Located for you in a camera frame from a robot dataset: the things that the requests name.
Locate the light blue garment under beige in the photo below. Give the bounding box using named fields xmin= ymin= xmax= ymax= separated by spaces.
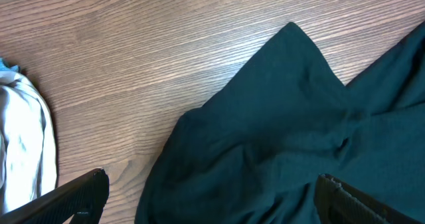
xmin=0 ymin=58 xmax=21 ymax=73

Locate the black t-shirt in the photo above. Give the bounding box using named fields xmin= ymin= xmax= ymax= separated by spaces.
xmin=135 ymin=23 xmax=424 ymax=223

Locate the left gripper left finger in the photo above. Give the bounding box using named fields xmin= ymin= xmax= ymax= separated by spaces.
xmin=1 ymin=168 xmax=110 ymax=224

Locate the folded beige clothes stack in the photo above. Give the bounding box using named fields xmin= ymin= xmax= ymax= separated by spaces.
xmin=1 ymin=71 xmax=57 ymax=214

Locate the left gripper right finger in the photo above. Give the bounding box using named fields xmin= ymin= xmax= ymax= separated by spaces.
xmin=314 ymin=174 xmax=420 ymax=224

